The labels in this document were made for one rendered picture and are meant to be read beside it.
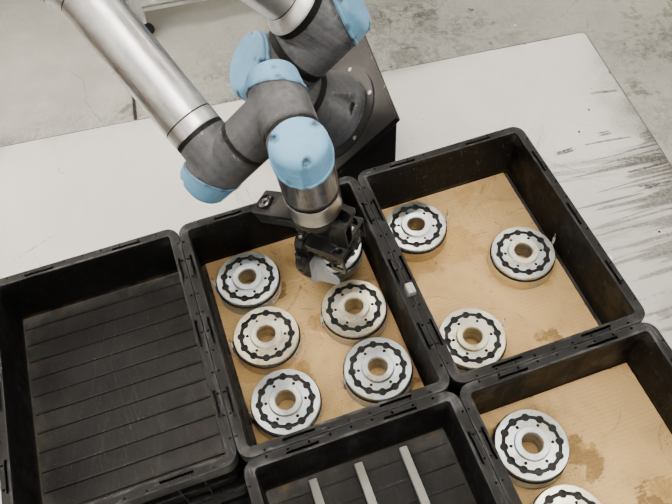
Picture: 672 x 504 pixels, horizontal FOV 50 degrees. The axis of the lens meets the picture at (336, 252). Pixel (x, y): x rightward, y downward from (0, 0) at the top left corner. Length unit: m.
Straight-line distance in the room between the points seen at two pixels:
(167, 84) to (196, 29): 2.01
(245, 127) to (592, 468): 0.66
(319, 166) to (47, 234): 0.81
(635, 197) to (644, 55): 1.47
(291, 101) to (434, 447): 0.52
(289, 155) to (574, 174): 0.82
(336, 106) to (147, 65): 0.42
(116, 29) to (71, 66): 1.98
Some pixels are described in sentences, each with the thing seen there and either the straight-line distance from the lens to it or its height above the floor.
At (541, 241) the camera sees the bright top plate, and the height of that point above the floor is 0.86.
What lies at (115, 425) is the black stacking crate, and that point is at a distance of 1.14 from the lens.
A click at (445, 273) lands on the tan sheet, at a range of 1.19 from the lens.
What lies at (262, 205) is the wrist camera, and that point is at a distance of 1.06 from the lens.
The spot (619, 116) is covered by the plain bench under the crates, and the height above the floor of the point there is 0.70.
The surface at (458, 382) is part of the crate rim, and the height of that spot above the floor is 0.93.
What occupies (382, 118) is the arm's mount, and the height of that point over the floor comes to 0.91.
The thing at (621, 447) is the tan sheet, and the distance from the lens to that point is 1.12.
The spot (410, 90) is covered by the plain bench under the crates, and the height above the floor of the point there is 0.70.
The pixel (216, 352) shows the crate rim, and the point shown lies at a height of 0.93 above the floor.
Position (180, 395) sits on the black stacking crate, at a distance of 1.13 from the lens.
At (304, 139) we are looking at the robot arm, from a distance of 0.84.
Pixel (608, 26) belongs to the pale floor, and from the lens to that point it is 3.04.
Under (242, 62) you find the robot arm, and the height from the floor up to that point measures 1.02.
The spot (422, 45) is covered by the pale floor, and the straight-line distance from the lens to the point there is 2.84.
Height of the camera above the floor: 1.84
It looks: 56 degrees down
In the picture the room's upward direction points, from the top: 5 degrees counter-clockwise
